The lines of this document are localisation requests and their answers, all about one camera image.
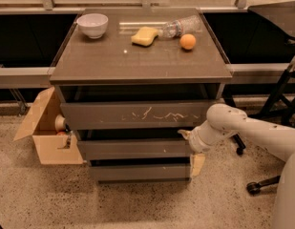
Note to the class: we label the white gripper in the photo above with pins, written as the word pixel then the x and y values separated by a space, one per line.
pixel 195 141

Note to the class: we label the grey drawer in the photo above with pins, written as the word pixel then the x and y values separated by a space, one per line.
pixel 141 172
pixel 134 148
pixel 134 114

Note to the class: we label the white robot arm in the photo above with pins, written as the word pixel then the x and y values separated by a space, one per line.
pixel 223 121

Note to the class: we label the grey bottom drawer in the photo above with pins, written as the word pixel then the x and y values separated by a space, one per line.
pixel 141 172

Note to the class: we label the grey drawer cabinet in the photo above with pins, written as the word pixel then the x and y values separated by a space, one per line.
pixel 113 69

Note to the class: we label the grey top drawer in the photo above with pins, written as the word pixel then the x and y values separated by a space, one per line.
pixel 134 114

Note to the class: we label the orange fruit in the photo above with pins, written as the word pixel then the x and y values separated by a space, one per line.
pixel 188 41

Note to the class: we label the yellow sponge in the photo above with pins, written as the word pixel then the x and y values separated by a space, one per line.
pixel 144 36

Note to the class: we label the clear plastic bottle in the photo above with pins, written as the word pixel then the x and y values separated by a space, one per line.
pixel 179 27

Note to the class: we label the white cup in box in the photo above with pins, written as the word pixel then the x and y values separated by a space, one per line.
pixel 60 123

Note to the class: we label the cardboard box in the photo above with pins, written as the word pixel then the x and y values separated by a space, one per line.
pixel 52 147

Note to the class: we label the white bowl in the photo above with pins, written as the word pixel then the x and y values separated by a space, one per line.
pixel 94 25

